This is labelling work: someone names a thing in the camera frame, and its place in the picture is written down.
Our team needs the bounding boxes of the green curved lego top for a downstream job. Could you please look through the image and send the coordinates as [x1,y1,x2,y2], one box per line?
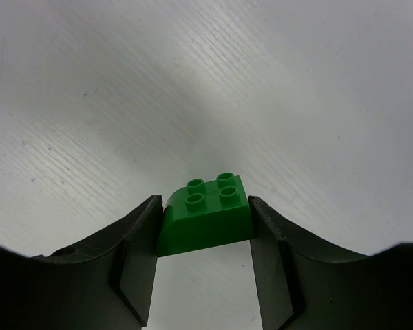
[156,172,254,257]

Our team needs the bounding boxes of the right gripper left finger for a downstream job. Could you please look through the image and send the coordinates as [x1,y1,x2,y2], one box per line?
[0,195,163,329]

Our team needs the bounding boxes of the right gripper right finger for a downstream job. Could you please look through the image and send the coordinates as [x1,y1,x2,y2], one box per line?
[248,196,413,329]

